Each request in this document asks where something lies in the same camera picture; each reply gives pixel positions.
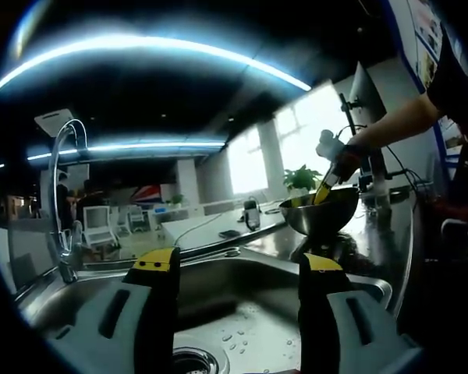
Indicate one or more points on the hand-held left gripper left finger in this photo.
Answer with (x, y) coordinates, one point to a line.
(97, 323)

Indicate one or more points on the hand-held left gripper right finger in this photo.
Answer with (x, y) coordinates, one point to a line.
(359, 323)

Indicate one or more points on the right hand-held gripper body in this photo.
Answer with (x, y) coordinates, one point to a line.
(329, 146)

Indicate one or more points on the stainless steel bowl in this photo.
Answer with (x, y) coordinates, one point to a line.
(320, 216)

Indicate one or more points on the stainless steel sink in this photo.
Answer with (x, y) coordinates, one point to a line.
(238, 288)

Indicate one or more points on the person's right hand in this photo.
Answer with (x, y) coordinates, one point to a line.
(351, 161)

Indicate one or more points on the large potted green plant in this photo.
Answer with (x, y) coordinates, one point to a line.
(301, 179)

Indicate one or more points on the black clamp stand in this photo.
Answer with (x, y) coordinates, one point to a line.
(376, 171)

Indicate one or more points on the white office chair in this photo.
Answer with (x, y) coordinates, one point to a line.
(135, 218)
(99, 226)

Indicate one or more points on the black phone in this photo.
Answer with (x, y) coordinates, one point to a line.
(229, 234)

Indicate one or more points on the chrome curved faucet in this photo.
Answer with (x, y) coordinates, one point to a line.
(58, 195)

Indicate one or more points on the person's black shirt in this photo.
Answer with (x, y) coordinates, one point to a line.
(456, 78)

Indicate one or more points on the small potted green plant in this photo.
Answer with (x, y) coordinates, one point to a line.
(176, 199)

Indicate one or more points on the short ceiling light strip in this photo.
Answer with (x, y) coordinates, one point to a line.
(140, 147)

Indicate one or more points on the ceiling air conditioner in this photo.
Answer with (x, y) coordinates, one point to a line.
(54, 121)

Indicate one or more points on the long ceiling light strip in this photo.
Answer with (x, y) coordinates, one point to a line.
(140, 43)

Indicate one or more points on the striped wall panel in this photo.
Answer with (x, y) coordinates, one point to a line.
(148, 192)

